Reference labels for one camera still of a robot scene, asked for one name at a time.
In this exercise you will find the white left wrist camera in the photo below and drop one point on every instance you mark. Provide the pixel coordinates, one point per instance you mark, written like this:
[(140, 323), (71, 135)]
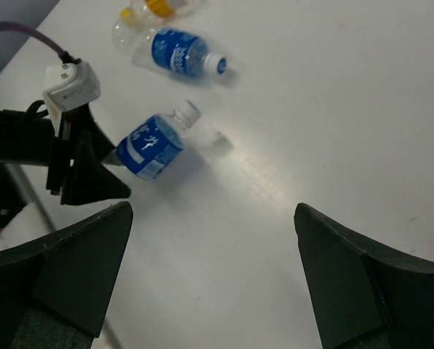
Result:
[(67, 87)]

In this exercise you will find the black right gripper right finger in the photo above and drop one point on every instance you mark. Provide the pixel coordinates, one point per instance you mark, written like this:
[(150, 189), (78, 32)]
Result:
[(364, 294)]

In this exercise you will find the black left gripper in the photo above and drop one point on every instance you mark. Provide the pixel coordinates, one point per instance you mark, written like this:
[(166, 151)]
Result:
[(87, 180)]

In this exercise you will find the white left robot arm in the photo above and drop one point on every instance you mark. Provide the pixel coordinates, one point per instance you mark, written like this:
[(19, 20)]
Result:
[(25, 139)]

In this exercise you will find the blue label bottle horizontal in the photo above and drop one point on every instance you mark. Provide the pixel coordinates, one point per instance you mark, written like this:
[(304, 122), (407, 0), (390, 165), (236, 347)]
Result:
[(170, 50)]

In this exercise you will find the blue label bottle white cap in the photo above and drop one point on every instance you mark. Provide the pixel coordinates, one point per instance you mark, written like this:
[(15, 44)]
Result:
[(155, 143)]

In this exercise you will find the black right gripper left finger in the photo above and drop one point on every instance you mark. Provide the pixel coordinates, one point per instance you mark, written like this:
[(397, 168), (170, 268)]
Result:
[(55, 290)]

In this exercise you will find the yellow cap small bottle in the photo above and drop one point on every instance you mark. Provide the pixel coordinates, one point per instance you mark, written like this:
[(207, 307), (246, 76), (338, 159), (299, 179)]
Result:
[(128, 17)]

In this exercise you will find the orange cap clear bottle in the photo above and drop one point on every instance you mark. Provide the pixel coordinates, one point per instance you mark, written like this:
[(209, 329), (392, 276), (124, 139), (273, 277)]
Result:
[(164, 9)]

